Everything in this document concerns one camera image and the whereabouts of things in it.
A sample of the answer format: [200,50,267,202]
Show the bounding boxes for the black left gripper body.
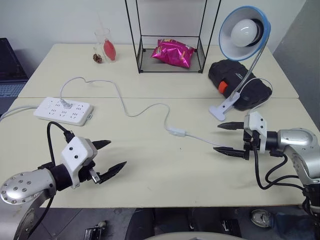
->
[78,159,102,185]

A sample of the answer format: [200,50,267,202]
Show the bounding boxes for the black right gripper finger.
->
[217,121,245,131]
[212,146,247,159]

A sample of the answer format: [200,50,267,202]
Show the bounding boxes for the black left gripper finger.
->
[91,139,112,151]
[98,161,128,185]

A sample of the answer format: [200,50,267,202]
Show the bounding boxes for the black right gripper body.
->
[241,128,260,161]

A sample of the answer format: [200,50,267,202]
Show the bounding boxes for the blue clip-on desk lamp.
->
[208,6,272,120]

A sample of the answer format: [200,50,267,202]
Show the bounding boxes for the white power strip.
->
[33,96,94,127]

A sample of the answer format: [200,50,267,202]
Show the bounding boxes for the black orange pouch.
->
[207,59,274,112]

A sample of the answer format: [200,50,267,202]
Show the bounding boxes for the white power plug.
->
[59,99,73,110]

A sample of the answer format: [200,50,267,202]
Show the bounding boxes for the black box under table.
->
[83,220,109,240]

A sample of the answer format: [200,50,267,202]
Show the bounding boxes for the grey rounded foot shape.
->
[250,209,275,229]

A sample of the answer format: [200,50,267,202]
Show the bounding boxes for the white light bulb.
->
[230,19,259,48]

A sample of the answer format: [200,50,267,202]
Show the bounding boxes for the pink foil snack bag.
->
[150,38,196,69]

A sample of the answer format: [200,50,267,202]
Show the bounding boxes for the pale grey rounded body shape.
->
[141,230,242,240]

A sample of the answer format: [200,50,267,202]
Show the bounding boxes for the red oval object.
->
[103,39,118,62]

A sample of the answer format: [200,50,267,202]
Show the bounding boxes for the clear glass cup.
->
[94,27,119,64]

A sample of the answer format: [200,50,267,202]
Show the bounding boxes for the dark laptop computer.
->
[0,37,30,114]

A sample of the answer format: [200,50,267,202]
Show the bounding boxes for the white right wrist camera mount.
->
[243,110,268,154]

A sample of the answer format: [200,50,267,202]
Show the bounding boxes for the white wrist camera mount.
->
[60,136,99,190]
[243,110,268,154]

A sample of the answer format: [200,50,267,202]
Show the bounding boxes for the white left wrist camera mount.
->
[60,136,99,190]

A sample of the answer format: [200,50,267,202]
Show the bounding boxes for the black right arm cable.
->
[251,144,305,191]

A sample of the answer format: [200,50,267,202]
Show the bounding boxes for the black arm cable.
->
[251,144,305,191]
[46,121,75,169]

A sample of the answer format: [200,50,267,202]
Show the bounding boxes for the white lamp power cord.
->
[59,76,272,148]

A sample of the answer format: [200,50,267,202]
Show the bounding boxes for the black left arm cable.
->
[46,121,75,169]

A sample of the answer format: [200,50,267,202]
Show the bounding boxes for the white inline cord switch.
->
[166,127,187,138]

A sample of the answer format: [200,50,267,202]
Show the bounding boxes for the black wire frame rack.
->
[124,0,222,75]

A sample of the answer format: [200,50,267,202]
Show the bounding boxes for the white power strip cable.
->
[0,105,39,121]

